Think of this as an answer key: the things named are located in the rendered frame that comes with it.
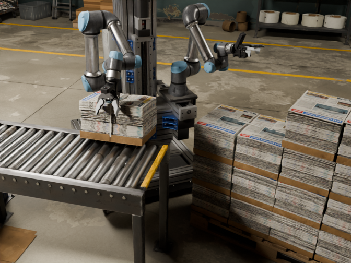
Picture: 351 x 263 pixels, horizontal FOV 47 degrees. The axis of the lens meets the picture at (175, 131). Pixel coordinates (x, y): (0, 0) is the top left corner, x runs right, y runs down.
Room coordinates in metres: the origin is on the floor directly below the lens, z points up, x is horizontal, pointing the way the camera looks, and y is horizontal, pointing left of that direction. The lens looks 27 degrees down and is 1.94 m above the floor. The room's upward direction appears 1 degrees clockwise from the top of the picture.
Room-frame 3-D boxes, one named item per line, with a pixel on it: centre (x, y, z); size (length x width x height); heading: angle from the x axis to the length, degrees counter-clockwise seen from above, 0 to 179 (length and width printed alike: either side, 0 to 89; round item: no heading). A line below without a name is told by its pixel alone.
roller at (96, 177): (1.87, 0.37, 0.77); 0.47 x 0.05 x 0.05; 167
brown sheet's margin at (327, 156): (2.06, -0.82, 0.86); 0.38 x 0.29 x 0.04; 148
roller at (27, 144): (1.98, 0.87, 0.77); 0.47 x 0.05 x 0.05; 167
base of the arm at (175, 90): (2.81, -0.01, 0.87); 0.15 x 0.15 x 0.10
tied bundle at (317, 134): (2.06, -0.82, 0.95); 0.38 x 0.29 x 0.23; 148
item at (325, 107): (2.05, -0.81, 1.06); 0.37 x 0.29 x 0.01; 148
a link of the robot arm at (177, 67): (2.82, -0.02, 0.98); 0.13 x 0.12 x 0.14; 140
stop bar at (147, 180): (1.79, 0.10, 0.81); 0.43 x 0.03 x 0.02; 167
